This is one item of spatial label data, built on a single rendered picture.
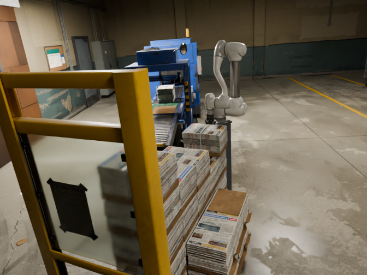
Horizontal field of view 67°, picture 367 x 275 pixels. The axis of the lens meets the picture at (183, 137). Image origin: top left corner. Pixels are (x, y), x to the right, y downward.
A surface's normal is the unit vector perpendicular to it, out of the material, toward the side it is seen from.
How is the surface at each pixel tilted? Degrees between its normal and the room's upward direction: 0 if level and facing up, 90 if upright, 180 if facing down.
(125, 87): 90
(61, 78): 90
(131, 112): 90
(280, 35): 90
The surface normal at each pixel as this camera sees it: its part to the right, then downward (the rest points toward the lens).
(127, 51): -0.05, 0.35
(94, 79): -0.39, 0.35
